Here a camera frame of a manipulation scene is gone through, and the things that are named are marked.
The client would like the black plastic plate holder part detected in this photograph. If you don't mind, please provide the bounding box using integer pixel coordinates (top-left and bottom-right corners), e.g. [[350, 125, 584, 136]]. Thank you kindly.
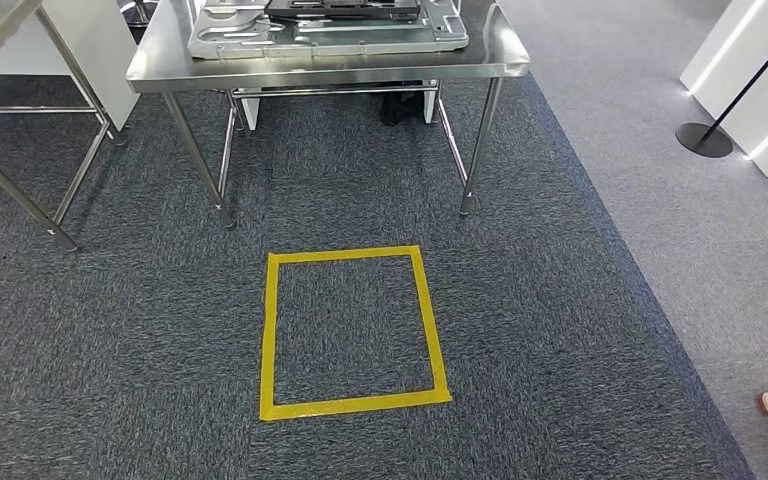
[[264, 0, 422, 22]]

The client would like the stainless steel workbench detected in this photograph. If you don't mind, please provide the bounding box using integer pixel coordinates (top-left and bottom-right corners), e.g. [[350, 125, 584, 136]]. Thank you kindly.
[[125, 0, 531, 230]]

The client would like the yellow floor tape square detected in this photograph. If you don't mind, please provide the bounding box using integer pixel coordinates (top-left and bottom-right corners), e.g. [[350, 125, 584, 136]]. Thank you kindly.
[[258, 245, 454, 423]]

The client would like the grooved aluminium plate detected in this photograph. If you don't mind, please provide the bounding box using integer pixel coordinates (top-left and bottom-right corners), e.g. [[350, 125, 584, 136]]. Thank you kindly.
[[187, 0, 470, 61]]

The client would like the chrome stanchion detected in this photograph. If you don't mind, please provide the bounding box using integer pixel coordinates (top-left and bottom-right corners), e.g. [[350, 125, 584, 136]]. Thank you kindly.
[[118, 0, 160, 28]]

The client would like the black stanchion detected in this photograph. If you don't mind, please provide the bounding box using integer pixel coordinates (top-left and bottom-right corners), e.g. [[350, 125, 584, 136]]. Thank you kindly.
[[675, 13, 768, 159]]

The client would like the white partition panel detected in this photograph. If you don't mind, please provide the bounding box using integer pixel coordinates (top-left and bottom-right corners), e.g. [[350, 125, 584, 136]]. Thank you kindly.
[[0, 0, 141, 132]]

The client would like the white counter block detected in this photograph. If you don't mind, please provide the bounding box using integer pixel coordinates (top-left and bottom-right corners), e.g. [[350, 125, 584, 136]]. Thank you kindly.
[[680, 0, 768, 180]]

